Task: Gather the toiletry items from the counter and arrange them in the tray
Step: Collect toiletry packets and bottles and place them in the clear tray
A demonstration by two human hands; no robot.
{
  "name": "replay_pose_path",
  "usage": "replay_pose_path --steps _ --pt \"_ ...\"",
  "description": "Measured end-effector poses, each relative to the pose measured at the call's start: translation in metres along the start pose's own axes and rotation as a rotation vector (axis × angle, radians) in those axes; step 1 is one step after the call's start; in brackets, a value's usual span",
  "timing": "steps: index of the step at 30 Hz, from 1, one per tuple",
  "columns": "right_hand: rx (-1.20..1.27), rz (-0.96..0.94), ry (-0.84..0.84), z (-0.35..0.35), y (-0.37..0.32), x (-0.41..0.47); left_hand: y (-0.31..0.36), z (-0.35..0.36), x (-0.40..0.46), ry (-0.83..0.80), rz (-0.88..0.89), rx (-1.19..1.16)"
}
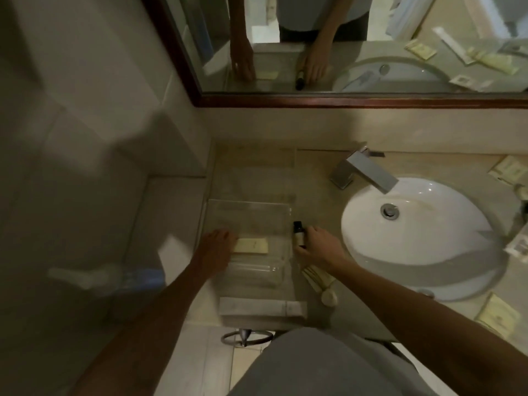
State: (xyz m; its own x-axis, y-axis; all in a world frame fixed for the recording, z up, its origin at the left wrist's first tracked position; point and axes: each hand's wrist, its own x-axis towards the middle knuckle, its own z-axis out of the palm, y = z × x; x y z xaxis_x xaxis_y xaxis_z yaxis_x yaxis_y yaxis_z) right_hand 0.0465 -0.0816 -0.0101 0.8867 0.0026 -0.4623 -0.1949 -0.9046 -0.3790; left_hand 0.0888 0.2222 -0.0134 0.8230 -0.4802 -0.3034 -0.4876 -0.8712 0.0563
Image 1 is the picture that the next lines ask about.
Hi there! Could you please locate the clear acrylic tray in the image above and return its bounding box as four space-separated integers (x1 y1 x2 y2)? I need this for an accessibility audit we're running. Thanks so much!
197 198 297 290

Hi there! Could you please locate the cream soap packet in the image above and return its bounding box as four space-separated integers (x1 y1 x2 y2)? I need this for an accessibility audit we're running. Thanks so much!
233 238 270 255

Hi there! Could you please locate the wood framed mirror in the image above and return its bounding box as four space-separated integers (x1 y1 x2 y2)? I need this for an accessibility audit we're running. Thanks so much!
140 0 528 109

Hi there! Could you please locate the person's left hand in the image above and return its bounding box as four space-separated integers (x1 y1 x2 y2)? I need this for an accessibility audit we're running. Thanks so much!
196 229 240 272

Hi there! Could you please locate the small dark bottle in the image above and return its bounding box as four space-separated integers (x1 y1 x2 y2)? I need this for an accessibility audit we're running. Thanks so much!
292 221 308 250

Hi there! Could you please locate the white oval sink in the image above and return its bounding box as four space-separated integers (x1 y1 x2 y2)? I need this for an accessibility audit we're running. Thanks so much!
340 177 509 302

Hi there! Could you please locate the white printed packet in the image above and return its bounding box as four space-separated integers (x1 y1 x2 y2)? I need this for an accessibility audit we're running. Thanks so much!
504 231 528 259

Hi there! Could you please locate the person's left forearm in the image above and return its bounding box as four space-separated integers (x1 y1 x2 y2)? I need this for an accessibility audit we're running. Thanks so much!
68 255 230 396

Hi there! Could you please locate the square chrome faucet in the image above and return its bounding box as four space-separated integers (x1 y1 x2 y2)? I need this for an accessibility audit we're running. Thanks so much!
329 145 400 195

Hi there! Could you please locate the person's right hand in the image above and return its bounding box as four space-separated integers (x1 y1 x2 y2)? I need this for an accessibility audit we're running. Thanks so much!
294 226 352 273

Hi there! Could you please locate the cream tube with white cap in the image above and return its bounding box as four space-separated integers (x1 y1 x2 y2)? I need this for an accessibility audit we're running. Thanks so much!
300 265 339 307

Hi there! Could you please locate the chrome towel ring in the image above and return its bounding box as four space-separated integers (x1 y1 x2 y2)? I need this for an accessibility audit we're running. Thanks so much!
221 329 275 348

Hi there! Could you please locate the cream sachet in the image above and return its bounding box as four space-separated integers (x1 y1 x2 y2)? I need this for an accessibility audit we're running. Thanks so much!
488 155 528 187
474 293 522 339

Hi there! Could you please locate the person's grey shirt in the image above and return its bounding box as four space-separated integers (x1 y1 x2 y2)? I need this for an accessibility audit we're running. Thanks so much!
228 328 438 396

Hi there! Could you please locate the clear plastic spray bottle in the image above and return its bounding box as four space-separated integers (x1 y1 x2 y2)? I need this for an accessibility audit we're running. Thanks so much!
47 262 166 297

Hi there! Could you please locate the person's right forearm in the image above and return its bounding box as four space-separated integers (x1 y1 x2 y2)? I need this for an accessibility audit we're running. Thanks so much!
332 258 528 396

